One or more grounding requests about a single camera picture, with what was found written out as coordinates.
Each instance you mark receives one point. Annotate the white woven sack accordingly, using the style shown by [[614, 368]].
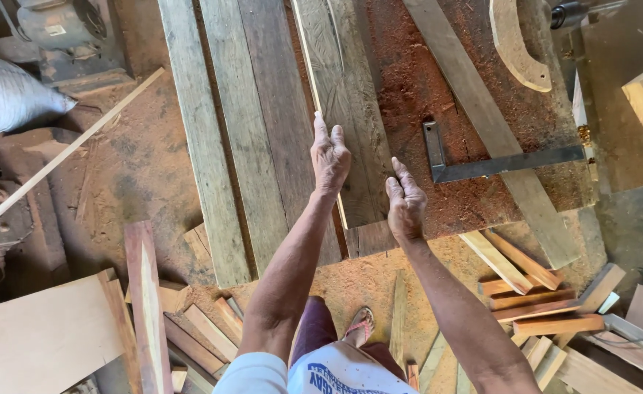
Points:
[[7, 96]]

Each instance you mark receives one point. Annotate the pink sandal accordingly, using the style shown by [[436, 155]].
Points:
[[361, 323]]

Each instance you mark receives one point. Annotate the heap of reddish wood offcuts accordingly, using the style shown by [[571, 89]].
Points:
[[529, 306]]

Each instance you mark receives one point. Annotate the heap of small wood offcuts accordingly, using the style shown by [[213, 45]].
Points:
[[204, 334]]

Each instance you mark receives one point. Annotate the long grey wooden batten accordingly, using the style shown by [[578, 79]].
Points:
[[491, 131]]

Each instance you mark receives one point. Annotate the long thin wooden strip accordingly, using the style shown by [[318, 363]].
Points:
[[64, 153]]

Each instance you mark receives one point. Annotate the steel carpenter's square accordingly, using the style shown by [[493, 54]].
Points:
[[505, 163]]

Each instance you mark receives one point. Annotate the pale plywood sheet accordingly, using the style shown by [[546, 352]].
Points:
[[37, 339]]

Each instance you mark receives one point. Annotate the maroon shorts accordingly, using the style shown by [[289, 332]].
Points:
[[316, 328]]

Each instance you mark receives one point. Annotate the curved wooden cutout piece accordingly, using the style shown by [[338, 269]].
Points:
[[513, 46]]

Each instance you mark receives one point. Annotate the reddish wooden plank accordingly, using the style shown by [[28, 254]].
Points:
[[147, 306]]

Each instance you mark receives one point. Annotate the wide dark wooden plank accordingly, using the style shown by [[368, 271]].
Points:
[[269, 126]]

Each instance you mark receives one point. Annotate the grey electric motor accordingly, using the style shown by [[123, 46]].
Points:
[[61, 24]]

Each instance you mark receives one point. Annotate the grey weathered wooden board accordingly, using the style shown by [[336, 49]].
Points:
[[349, 98]]

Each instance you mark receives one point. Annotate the person's left fingers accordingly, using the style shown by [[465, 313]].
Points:
[[320, 128]]

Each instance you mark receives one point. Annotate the person's right fingers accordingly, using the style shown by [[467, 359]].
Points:
[[398, 178]]

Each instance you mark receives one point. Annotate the person's left hand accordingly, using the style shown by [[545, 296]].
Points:
[[330, 161]]

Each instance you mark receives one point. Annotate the narrow grey wooden plank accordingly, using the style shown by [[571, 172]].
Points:
[[204, 142]]

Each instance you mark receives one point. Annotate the person's right hand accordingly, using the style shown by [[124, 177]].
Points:
[[407, 208]]

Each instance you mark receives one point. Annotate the white printed shirt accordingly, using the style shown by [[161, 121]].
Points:
[[321, 375]]

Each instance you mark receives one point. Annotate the black power tool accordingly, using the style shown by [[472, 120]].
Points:
[[568, 13]]

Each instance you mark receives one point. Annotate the red sawdust layer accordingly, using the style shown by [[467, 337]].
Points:
[[414, 82]]

